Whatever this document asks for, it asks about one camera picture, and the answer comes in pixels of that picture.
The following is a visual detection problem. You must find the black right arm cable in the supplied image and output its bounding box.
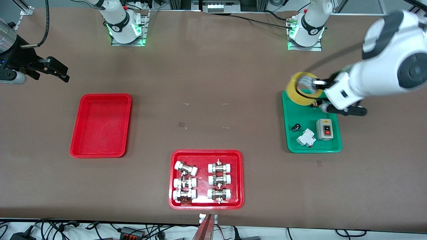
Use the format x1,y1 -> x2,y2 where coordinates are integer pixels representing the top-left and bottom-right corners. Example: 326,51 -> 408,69
20,0 -> 50,49

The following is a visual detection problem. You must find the white socket power strip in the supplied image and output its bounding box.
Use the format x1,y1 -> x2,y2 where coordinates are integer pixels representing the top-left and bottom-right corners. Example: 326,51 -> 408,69
201,0 -> 241,13

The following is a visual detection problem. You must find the white capped metal pipe fitting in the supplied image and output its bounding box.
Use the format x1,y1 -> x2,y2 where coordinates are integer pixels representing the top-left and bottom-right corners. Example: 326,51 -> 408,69
174,161 -> 198,176
208,159 -> 232,174
207,187 -> 232,204
208,173 -> 232,187
173,189 -> 197,203
173,177 -> 197,189

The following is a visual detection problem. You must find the grey on-off switch box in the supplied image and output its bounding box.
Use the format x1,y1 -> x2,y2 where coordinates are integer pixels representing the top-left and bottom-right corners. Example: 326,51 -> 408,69
316,119 -> 334,141

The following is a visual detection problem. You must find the yellowish clear tape roll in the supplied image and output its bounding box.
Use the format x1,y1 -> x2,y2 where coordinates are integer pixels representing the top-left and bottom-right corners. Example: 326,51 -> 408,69
286,71 -> 323,106

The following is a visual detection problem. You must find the green plastic tray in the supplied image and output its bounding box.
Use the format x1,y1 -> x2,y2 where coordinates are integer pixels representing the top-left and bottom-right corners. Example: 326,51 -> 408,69
282,89 -> 343,154

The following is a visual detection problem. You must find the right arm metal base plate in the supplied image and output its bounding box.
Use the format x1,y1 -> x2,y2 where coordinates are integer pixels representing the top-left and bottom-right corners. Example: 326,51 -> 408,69
111,10 -> 149,47

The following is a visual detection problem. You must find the white circuit breaker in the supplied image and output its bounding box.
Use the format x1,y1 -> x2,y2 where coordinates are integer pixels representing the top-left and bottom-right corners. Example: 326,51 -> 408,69
296,129 -> 316,147

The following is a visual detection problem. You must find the black orange power strip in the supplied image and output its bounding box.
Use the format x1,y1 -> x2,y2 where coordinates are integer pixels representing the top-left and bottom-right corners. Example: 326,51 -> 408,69
119,226 -> 146,240

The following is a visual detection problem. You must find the black cable across table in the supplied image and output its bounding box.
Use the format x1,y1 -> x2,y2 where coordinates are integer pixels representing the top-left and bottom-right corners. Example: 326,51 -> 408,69
229,14 -> 296,30

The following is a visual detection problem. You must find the red tray with fittings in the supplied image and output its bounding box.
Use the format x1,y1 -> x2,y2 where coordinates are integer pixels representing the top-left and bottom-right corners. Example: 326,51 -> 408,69
168,149 -> 244,210

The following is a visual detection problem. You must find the aluminium corner profile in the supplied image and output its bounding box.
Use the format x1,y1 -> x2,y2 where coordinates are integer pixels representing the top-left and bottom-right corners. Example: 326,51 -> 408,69
13,0 -> 34,21

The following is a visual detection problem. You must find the empty red plastic tray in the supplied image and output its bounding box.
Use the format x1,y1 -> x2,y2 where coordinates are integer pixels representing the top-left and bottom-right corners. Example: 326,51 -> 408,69
69,93 -> 132,158

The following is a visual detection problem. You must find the aluminium camera mount post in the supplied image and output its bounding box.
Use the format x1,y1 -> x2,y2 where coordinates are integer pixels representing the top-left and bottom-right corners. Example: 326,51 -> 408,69
192,213 -> 218,240

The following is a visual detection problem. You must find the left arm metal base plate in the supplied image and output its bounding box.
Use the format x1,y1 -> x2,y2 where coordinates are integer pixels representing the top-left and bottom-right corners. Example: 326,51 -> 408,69
288,17 -> 323,51

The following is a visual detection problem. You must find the black power adapter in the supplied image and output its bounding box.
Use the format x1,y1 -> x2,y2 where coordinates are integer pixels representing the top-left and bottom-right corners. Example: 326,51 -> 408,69
10,231 -> 36,240

